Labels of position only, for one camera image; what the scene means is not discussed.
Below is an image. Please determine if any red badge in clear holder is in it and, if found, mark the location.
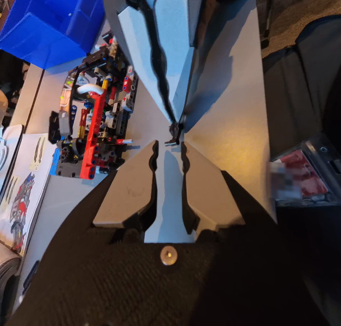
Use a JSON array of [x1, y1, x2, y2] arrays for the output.
[[277, 141, 341, 207]]

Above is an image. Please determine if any small black connector piece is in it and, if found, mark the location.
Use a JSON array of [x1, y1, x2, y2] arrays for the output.
[[164, 122, 185, 146]]

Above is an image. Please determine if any toy brick car assembly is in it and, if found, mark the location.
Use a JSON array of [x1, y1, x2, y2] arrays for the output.
[[48, 30, 139, 180]]

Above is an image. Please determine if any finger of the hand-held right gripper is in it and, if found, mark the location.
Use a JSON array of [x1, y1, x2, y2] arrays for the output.
[[145, 0, 196, 124], [117, 5, 177, 124]]

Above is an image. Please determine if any grey desk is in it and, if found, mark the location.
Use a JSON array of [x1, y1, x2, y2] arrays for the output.
[[8, 0, 279, 313]]

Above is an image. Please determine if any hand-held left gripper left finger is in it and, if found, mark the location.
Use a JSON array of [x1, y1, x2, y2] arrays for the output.
[[92, 140, 160, 232]]

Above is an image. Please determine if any blue storage bin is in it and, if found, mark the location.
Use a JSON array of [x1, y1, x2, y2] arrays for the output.
[[0, 0, 106, 70]]

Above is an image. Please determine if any open instruction booklet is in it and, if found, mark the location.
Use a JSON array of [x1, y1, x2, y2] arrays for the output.
[[0, 133, 57, 284]]

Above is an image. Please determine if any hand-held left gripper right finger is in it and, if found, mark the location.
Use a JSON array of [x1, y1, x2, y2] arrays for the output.
[[181, 142, 245, 235]]

